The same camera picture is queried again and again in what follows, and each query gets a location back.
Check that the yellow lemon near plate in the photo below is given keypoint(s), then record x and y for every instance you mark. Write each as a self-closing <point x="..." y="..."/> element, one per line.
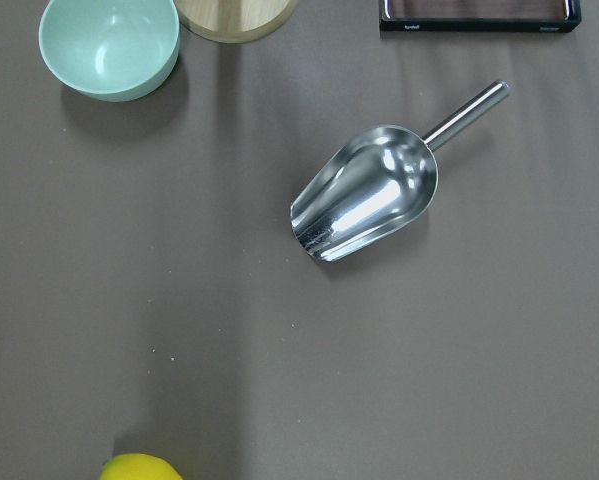
<point x="138" y="466"/>

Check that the wooden cup tree stand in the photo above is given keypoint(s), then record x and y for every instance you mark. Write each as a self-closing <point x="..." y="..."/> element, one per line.
<point x="234" y="21"/>

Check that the steel ice scoop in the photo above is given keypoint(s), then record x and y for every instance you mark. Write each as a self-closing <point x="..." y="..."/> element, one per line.
<point x="381" y="180"/>

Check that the black framed tray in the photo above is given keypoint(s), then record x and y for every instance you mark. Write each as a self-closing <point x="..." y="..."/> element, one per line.
<point x="519" y="16"/>

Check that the mint green bowl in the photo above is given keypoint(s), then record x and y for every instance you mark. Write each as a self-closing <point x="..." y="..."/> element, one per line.
<point x="113" y="51"/>

